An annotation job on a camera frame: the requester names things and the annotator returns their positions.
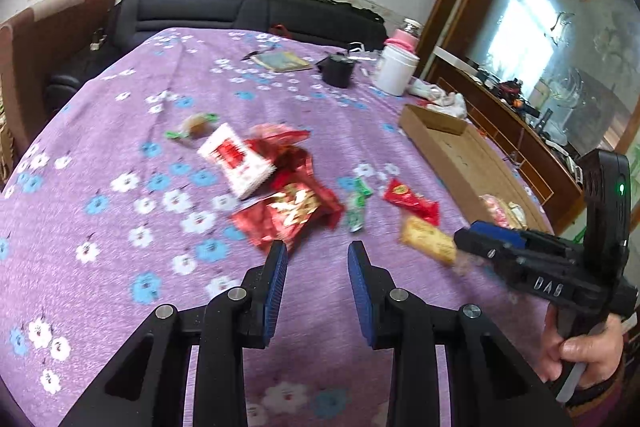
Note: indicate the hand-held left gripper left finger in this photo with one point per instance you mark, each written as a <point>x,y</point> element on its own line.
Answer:
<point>276,287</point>

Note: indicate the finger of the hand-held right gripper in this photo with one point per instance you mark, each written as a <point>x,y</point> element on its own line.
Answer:
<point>545,282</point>
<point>495,231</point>

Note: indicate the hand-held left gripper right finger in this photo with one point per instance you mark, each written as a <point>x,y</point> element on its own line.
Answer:
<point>359,292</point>

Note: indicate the yellow snack packet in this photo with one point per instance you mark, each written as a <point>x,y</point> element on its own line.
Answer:
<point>425,237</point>

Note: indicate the red foil packet gold print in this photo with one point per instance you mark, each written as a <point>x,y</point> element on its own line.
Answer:
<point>295,212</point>

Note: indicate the green white candy packet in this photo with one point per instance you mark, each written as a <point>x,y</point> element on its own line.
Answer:
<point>356,209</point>

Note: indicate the cardboard box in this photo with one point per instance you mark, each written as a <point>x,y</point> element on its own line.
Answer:
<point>450,147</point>

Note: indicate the white red snack packet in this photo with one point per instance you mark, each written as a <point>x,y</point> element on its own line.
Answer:
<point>235,159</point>

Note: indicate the person's right hand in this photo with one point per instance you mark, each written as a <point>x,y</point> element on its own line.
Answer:
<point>600,352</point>

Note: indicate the pale pink snack packet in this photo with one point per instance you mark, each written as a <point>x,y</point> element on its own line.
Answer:
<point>495,209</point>

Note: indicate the small red snack packet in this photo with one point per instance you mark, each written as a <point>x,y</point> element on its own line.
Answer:
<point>410,199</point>

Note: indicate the dark red crumpled foil packet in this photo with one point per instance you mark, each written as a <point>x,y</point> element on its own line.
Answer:
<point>296,164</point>

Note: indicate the white crumpled cloth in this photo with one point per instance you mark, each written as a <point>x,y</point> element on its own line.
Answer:
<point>442,97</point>

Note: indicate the red translucent snack packet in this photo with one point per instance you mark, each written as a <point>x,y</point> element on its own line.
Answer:
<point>272,134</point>

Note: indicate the brown candy green wrapper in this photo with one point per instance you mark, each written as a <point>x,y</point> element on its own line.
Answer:
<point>195,125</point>

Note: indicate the white plastic jar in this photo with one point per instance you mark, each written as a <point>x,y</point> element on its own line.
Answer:
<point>395,69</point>

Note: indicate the purple floral tablecloth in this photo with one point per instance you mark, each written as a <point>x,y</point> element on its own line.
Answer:
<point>125,147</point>

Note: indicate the wooden mirror cabinet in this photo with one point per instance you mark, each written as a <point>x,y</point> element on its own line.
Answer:
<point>550,7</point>

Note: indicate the pink lidded jar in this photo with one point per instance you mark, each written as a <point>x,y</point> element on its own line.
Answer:
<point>405,34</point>

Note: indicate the black pen holder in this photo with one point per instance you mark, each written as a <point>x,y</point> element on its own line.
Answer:
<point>337,71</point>

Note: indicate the worn notebook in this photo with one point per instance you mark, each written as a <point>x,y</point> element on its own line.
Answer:
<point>282,62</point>

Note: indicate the black sofa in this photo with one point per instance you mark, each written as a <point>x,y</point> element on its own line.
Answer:
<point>200,9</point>

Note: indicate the brown armchair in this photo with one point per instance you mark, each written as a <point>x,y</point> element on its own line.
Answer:
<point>45,37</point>

